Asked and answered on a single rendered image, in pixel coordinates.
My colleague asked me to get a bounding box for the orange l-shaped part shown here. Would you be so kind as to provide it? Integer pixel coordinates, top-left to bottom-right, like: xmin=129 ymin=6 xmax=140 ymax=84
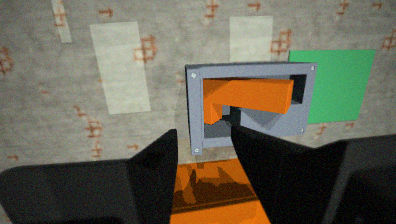
xmin=203 ymin=77 xmax=293 ymax=125

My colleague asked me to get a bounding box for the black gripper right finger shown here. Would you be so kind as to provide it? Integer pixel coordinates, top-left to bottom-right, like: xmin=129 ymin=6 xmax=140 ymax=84
xmin=231 ymin=124 xmax=396 ymax=224

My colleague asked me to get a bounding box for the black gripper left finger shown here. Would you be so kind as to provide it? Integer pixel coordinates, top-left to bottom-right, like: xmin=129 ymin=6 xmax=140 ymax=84
xmin=0 ymin=129 xmax=178 ymax=224

